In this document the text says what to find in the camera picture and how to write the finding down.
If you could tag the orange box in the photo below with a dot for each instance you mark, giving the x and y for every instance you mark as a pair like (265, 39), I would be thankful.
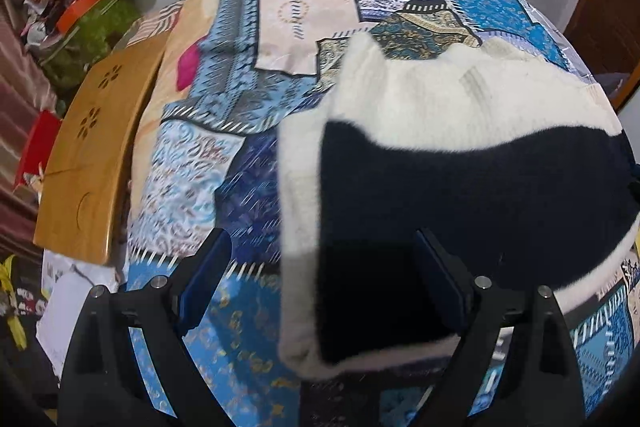
(76, 10)

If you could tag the striped maroon curtain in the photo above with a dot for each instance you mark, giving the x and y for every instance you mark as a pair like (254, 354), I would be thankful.
(25, 92)

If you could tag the blue patchwork bed sheet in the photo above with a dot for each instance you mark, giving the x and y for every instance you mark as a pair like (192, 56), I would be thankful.
(206, 158)

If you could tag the black and white knit sweater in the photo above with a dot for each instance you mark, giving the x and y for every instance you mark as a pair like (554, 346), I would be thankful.
(520, 170)

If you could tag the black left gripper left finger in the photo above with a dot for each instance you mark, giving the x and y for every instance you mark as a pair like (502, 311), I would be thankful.
(102, 384)

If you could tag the white paper pile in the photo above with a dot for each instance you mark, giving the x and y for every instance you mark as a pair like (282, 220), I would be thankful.
(66, 282)

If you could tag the red box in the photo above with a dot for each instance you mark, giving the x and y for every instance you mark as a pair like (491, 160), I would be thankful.
(38, 147)

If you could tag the colourful clothes pile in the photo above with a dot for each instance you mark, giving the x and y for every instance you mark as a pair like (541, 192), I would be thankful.
(22, 301)

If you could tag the brown wooden door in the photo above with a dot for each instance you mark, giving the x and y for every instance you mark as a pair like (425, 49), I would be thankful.
(605, 33)

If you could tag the wooden bed headboard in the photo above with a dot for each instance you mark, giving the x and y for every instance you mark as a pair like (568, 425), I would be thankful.
(84, 183)

